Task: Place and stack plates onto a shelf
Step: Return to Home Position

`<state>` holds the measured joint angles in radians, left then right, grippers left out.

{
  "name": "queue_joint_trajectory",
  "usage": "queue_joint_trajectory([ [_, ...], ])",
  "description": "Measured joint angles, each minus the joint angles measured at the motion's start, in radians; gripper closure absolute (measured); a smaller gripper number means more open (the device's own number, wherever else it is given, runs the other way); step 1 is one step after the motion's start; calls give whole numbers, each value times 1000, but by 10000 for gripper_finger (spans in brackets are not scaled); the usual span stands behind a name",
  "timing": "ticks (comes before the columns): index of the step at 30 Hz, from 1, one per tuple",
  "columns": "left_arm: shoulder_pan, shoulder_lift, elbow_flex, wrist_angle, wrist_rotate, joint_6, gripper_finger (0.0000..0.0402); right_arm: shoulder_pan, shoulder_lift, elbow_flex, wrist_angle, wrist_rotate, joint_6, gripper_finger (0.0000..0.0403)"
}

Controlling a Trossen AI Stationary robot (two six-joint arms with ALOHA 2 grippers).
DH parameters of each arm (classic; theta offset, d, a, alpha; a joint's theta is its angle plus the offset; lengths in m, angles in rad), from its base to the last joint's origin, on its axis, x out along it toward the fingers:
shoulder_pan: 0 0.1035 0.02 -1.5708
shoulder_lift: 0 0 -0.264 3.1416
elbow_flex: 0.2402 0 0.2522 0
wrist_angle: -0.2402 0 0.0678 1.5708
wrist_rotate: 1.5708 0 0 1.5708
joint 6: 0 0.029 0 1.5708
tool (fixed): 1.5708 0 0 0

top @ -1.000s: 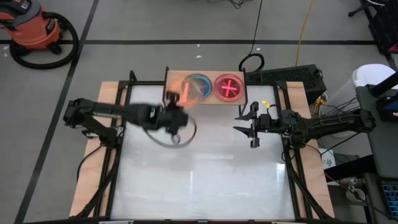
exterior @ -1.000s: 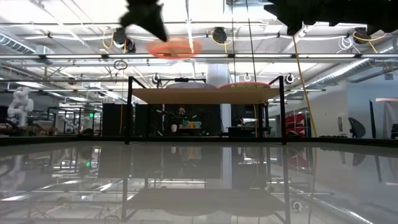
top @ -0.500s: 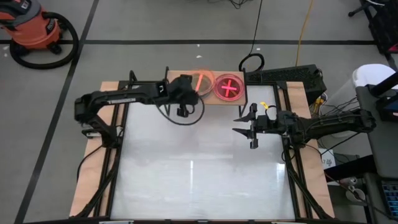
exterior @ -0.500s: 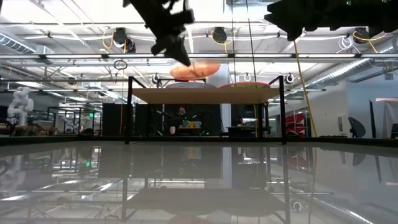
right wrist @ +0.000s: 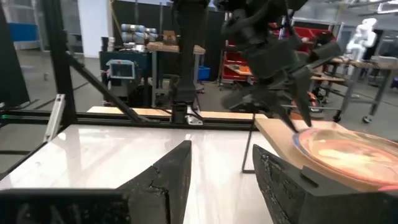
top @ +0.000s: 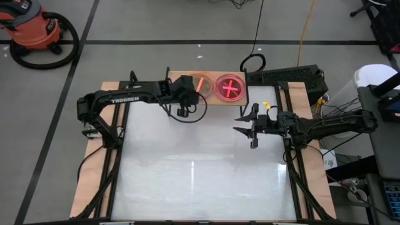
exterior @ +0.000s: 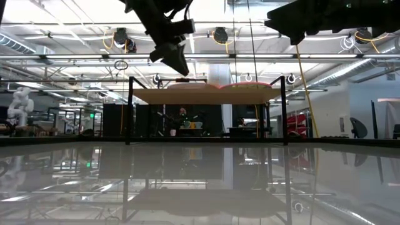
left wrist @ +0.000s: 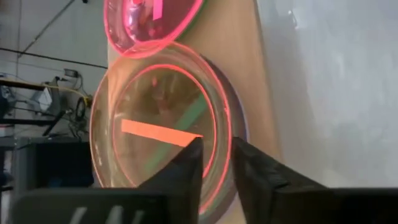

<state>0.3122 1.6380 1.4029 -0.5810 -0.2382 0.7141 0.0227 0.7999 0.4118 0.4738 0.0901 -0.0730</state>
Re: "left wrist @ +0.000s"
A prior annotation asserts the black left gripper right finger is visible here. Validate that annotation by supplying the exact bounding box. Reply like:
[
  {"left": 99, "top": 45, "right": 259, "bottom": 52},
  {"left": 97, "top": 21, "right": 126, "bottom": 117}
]
[{"left": 231, "top": 136, "right": 398, "bottom": 224}]

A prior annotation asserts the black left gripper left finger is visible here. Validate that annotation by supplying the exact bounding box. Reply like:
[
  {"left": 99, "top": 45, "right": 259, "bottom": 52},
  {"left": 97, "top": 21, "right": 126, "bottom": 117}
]
[{"left": 8, "top": 136, "right": 205, "bottom": 224}]

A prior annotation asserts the orange translucent plate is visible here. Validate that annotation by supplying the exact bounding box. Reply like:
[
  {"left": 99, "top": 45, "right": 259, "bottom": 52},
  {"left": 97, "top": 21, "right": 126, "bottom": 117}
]
[{"left": 89, "top": 42, "right": 233, "bottom": 215}]

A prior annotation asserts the pink translucent plate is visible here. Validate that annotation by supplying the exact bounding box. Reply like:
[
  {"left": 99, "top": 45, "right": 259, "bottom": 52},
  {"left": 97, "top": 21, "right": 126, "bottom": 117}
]
[{"left": 103, "top": 0, "right": 205, "bottom": 60}]

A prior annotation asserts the wooden shelf board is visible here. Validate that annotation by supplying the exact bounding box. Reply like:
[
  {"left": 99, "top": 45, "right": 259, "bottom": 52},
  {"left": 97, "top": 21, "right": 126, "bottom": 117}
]
[{"left": 107, "top": 0, "right": 284, "bottom": 224}]

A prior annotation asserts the black floor cabinet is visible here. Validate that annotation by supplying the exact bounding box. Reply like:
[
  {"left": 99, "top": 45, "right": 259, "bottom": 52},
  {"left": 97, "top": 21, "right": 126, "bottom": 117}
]
[{"left": 14, "top": 136, "right": 95, "bottom": 188}]

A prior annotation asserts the black power adapter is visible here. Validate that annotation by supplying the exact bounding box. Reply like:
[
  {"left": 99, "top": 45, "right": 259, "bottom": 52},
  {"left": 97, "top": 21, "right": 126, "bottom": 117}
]
[{"left": 63, "top": 68, "right": 80, "bottom": 79}]

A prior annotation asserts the white paper box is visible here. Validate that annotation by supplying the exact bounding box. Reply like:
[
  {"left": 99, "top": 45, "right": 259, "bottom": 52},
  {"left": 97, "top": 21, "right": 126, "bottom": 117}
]
[{"left": 30, "top": 86, "right": 53, "bottom": 109}]

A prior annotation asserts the black coiled cable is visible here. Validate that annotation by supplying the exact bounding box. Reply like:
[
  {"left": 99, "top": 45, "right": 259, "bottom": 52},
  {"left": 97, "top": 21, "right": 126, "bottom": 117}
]
[{"left": 73, "top": 96, "right": 88, "bottom": 123}]

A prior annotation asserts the yellow floor cable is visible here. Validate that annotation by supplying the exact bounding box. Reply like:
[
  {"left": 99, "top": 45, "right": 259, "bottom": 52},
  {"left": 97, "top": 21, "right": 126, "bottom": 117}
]
[{"left": 0, "top": 78, "right": 91, "bottom": 104}]

